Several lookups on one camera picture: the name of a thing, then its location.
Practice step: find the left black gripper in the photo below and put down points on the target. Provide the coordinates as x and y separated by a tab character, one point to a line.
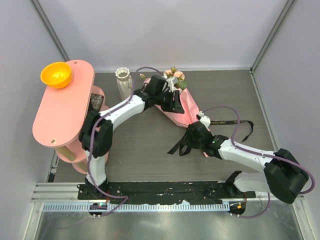
170	107

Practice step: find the pink flower bouquet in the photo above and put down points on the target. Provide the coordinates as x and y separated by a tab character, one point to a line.
189	105

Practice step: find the pink tiered wooden shelf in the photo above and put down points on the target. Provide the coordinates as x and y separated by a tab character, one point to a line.
62	112

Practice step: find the slotted white cable duct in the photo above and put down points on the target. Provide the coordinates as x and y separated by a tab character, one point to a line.
97	206

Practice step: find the black ribbon gold lettering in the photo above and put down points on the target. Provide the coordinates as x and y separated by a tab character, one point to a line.
219	123

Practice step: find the white ribbed ceramic vase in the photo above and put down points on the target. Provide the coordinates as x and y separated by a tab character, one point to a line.
124	82

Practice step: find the black mounting base plate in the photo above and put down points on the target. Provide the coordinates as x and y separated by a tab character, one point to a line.
164	192

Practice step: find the orange plastic bowl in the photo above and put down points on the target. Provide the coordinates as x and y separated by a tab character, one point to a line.
56	75

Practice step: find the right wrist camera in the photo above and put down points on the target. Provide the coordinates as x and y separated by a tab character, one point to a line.
205	120

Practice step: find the black patterned box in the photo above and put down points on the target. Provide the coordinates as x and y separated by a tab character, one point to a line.
95	102

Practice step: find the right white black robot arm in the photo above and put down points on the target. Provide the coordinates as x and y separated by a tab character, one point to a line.
283	176

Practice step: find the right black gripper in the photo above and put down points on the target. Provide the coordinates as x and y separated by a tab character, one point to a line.
188	141

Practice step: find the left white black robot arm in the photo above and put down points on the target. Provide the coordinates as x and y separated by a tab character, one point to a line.
96	134

